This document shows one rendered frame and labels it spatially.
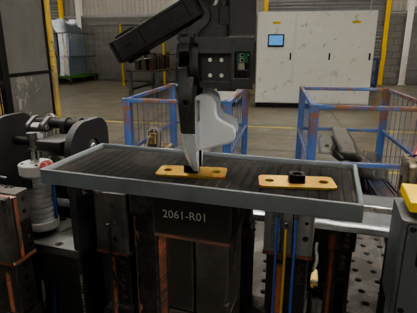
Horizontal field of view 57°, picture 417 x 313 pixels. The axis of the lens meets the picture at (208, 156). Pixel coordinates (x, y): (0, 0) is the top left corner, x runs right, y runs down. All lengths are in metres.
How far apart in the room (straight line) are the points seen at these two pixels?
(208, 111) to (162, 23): 0.10
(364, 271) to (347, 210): 0.82
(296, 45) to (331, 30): 0.74
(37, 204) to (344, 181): 0.54
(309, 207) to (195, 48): 0.20
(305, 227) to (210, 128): 0.26
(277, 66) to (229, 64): 8.24
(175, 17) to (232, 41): 0.07
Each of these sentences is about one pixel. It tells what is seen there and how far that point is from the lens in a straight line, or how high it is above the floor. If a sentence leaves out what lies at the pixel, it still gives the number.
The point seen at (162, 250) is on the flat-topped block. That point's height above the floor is 1.06.
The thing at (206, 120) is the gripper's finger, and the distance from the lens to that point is 0.42.
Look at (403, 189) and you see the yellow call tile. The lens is 0.47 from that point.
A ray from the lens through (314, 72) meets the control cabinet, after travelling 8.69.
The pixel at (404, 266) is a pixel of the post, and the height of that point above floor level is 1.09.
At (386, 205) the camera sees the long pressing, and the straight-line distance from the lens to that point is 0.86.
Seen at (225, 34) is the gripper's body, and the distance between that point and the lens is 0.43.
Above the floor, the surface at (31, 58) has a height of 1.19.
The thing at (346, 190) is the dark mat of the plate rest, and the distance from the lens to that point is 0.44.
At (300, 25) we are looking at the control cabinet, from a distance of 8.66.
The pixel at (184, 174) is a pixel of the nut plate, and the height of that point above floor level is 1.16.
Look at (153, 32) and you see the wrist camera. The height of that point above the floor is 1.32.
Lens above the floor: 1.31
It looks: 16 degrees down
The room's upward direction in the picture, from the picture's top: straight up
